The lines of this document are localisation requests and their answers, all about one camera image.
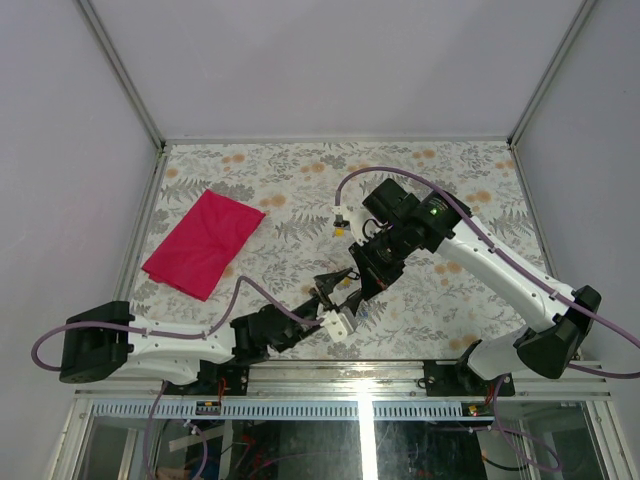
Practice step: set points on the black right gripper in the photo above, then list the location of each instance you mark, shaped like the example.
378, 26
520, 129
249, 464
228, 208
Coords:
374, 277

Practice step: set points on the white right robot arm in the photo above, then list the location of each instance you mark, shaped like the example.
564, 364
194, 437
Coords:
557, 317

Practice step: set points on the floral table mat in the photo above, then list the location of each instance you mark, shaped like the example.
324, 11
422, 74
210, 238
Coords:
436, 310

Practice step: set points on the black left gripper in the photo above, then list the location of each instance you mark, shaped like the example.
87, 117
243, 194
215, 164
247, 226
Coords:
328, 284

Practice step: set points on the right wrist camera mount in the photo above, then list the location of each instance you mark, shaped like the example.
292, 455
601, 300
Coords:
357, 222

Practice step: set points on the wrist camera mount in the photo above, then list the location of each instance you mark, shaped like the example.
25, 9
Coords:
339, 324
357, 222

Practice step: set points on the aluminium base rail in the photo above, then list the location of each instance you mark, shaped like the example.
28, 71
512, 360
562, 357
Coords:
312, 380

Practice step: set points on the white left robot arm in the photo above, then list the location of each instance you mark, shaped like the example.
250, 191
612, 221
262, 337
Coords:
109, 340

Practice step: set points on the red cloth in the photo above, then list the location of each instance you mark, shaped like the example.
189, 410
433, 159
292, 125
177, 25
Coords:
194, 255

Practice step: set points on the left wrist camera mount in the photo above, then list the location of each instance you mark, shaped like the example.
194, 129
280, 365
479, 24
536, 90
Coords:
339, 324

